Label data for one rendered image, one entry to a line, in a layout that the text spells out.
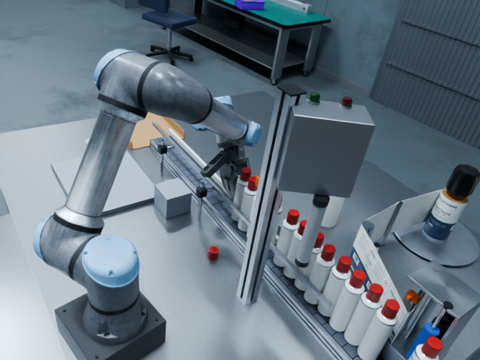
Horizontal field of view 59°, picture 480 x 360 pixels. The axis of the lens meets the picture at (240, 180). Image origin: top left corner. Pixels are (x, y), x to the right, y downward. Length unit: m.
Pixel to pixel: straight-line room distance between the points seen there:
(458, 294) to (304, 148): 0.49
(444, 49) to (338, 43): 1.26
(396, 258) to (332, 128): 0.75
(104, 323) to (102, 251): 0.18
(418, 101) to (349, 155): 4.01
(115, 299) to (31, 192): 0.79
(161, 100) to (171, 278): 0.61
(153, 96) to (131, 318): 0.51
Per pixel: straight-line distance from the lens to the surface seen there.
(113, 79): 0.99
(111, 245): 0.99
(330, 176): 0.94
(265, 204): 1.03
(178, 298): 1.29
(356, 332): 1.19
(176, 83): 0.93
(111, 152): 1.00
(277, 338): 1.25
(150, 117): 2.15
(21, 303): 1.33
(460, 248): 1.70
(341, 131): 0.89
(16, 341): 1.26
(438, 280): 1.11
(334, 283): 1.17
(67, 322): 1.16
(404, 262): 1.54
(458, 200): 1.59
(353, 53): 5.27
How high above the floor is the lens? 1.84
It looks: 35 degrees down
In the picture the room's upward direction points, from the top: 9 degrees clockwise
